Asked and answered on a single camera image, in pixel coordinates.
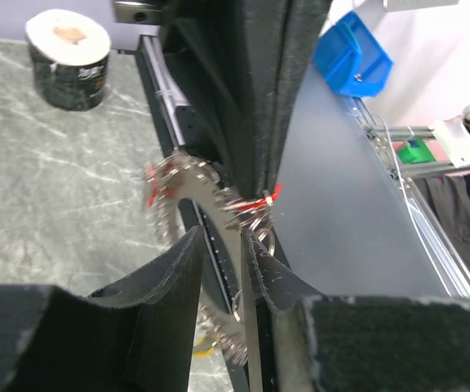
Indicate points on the aluminium rail frame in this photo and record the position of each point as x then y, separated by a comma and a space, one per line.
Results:
447, 263

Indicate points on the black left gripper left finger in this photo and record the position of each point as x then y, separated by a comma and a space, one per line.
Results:
135, 334

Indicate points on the yellow key tag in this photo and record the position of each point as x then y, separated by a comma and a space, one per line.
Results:
205, 345

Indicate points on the green plastic bin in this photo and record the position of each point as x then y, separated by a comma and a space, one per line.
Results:
415, 152

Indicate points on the red key tag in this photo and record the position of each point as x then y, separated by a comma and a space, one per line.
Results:
268, 198
160, 180

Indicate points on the blue plastic bin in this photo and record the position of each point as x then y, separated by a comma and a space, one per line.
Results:
351, 60

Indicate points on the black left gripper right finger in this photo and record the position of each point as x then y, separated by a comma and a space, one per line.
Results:
299, 339

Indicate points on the black tape roll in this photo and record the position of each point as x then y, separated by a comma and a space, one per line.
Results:
70, 54

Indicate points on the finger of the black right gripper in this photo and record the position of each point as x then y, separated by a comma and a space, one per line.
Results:
301, 26
224, 56

